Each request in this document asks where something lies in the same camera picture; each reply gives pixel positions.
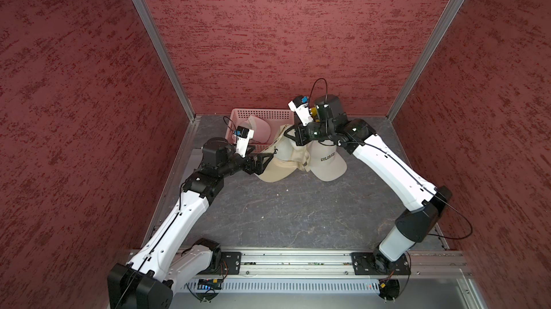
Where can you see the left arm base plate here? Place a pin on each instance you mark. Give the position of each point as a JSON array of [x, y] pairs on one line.
[[229, 264]]

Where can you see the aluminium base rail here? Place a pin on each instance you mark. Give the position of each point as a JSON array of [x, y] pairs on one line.
[[297, 263]]

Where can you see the right corner aluminium post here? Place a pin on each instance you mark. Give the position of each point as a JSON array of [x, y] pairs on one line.
[[439, 31]]

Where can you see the pink plastic basket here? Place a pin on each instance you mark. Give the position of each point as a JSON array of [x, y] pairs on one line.
[[274, 117]]

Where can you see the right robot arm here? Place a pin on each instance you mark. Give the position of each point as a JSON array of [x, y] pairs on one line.
[[424, 203]]

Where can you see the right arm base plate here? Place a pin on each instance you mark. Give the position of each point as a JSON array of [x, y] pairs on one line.
[[376, 264]]

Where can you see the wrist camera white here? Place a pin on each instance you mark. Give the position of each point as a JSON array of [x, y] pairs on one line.
[[300, 106], [243, 136]]

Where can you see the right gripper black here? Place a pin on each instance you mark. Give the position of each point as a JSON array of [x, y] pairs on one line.
[[301, 135]]

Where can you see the beige baseball cap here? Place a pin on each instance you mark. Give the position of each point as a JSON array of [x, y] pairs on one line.
[[287, 158]]

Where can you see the pink cloth in basket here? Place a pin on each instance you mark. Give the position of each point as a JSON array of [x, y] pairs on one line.
[[262, 130]]

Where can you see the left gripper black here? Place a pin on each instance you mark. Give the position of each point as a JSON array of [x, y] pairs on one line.
[[258, 168]]

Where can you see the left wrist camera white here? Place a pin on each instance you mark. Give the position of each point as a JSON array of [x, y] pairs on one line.
[[243, 136]]

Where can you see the left corner aluminium post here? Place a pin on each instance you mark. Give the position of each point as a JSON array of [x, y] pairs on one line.
[[153, 32]]

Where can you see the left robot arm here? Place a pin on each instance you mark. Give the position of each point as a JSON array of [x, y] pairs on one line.
[[151, 278]]

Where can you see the white Colorado baseball cap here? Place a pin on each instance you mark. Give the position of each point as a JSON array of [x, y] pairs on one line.
[[325, 162]]

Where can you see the corner aluminium post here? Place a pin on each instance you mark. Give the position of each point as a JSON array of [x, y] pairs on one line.
[[439, 31], [153, 32]]

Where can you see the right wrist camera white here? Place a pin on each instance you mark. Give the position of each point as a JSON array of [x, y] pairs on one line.
[[300, 106]]

